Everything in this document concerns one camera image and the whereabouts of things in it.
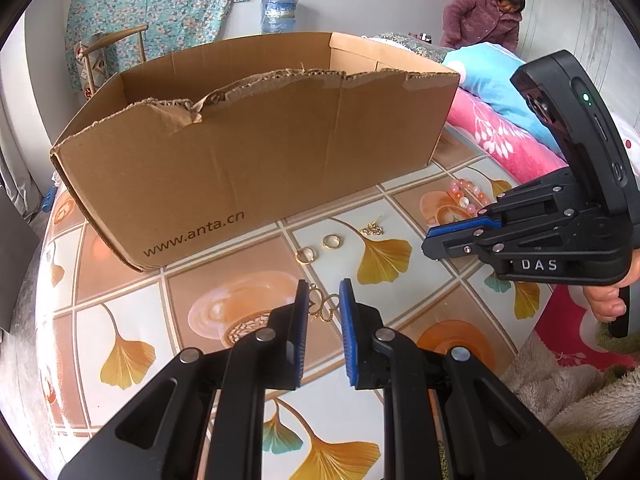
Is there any blue pillow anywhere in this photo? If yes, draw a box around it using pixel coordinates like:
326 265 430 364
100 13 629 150
442 41 573 158

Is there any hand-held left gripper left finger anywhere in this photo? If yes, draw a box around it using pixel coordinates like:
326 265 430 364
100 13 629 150
57 279 311 480

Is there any wooden chair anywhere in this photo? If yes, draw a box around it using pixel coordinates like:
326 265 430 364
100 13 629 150
75 25 148 96

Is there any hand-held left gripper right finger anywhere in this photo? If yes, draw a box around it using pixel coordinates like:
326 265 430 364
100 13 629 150
339 278 586 480

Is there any gold stud chain earring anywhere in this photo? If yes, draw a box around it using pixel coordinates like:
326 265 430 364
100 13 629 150
360 214 387 238

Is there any tile-patterned table cover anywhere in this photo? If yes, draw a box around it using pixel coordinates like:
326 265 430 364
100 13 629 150
35 125 566 480

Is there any pink floral blanket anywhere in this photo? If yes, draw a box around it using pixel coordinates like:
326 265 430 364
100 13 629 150
445 87 631 368

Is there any white panelled door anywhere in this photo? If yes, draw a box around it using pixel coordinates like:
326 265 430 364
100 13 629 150
517 0 640 131

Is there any white and green fluffy robe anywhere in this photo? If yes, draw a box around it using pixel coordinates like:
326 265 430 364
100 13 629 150
500 330 640 480

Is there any pink bead bracelet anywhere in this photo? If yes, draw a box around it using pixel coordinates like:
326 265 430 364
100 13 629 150
446 178 493 217

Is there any blue water bottle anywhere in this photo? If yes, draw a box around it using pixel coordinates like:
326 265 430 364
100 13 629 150
260 0 298 36

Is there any grey patterned pillow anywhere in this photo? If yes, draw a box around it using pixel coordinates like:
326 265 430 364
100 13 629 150
372 31 448 63

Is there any dark grey board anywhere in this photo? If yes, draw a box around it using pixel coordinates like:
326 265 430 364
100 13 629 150
0 195 41 336

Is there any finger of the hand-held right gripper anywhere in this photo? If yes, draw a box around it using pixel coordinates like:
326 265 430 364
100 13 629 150
429 167 581 237
421 222 576 267

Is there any teal floral cloth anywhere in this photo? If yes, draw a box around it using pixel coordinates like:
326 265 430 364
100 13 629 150
67 0 251 91

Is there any person's right hand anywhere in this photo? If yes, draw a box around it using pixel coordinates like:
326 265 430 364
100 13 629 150
582 249 640 324

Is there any brown cardboard box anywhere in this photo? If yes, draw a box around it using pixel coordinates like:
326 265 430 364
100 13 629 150
49 31 461 273

